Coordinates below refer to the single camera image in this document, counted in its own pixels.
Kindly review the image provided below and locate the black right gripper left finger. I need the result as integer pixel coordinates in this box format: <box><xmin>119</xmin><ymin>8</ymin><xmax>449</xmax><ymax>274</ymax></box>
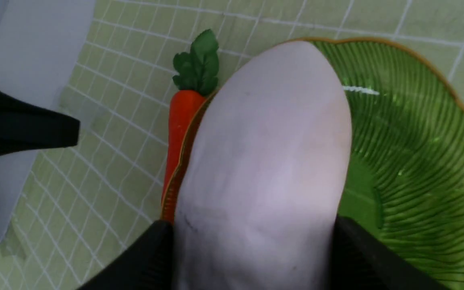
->
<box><xmin>79</xmin><ymin>220</ymin><xmax>174</xmax><ymax>290</ymax></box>

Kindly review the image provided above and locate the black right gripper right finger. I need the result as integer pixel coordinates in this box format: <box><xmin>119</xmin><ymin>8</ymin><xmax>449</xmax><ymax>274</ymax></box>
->
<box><xmin>330</xmin><ymin>216</ymin><xmax>447</xmax><ymax>290</ymax></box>

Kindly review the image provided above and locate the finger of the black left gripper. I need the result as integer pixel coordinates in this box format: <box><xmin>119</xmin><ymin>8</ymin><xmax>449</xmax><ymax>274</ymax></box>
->
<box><xmin>0</xmin><ymin>91</ymin><xmax>81</xmax><ymax>156</ymax></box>

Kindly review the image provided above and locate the white toy radish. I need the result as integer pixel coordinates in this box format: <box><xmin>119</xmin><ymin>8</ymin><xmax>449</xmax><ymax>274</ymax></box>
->
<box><xmin>172</xmin><ymin>41</ymin><xmax>352</xmax><ymax>290</ymax></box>

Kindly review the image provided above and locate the toy carrot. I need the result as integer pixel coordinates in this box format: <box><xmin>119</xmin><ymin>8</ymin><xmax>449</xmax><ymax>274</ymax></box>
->
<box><xmin>162</xmin><ymin>29</ymin><xmax>220</xmax><ymax>202</ymax></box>

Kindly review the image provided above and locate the green checkered tablecloth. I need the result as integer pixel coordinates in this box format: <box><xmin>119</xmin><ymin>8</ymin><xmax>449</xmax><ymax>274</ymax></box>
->
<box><xmin>0</xmin><ymin>0</ymin><xmax>464</xmax><ymax>290</ymax></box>

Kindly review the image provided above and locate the green ribbed plastic plate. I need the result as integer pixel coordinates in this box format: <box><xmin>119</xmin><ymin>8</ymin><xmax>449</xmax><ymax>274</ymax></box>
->
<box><xmin>160</xmin><ymin>37</ymin><xmax>464</xmax><ymax>290</ymax></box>

